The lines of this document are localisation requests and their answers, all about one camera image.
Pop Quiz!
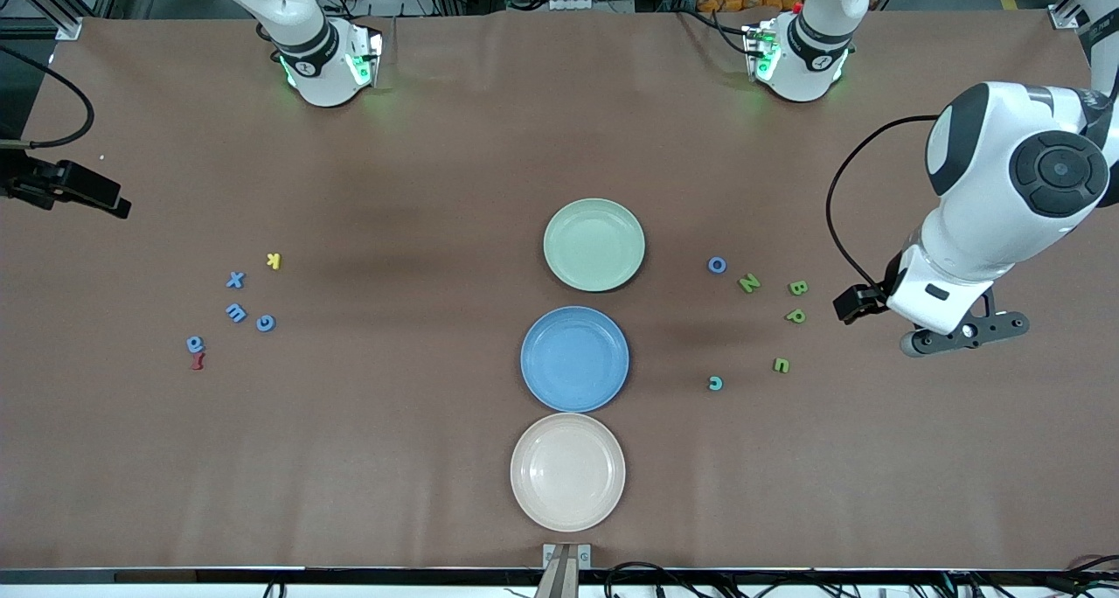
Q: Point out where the metal table bracket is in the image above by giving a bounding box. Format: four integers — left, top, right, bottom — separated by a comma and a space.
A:
542, 543, 593, 598

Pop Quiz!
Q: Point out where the pale green plate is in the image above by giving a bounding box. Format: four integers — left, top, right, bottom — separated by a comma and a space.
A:
543, 198, 647, 293

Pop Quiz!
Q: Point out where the blue plate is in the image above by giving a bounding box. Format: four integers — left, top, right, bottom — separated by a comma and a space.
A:
520, 306, 630, 414

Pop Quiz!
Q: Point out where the brown table cover sheet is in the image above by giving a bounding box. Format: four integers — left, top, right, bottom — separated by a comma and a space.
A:
0, 10, 1119, 573

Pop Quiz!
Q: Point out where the beige plate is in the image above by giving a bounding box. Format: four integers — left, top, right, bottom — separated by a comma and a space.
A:
510, 413, 627, 533

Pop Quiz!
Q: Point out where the black looped floor cable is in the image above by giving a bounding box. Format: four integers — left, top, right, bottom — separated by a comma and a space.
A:
603, 563, 700, 598

